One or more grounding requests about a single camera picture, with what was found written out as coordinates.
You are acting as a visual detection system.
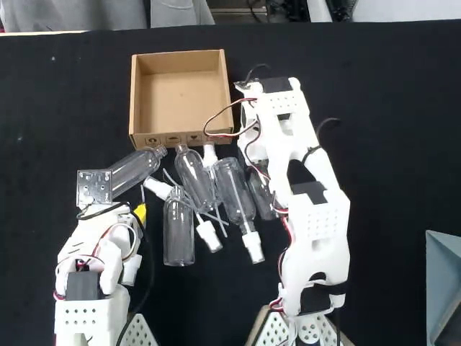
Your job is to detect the brown cardboard box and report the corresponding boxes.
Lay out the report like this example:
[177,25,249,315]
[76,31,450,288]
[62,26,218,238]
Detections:
[128,49,236,150]

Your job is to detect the grey box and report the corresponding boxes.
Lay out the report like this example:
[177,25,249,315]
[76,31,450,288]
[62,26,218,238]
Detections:
[425,229,461,346]

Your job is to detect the clear plastic bottle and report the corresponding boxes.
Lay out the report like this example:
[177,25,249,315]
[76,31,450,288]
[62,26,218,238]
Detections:
[246,167,281,222]
[162,187,197,267]
[107,144,169,201]
[211,156,259,226]
[174,143,218,214]

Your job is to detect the black cable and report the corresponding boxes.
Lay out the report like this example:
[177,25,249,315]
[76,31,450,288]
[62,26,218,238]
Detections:
[115,226,156,346]
[315,117,341,152]
[243,63,275,84]

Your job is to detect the white spray top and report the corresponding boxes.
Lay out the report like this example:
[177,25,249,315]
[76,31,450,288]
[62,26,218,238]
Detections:
[187,201,230,254]
[202,141,219,169]
[141,168,181,203]
[240,220,266,265]

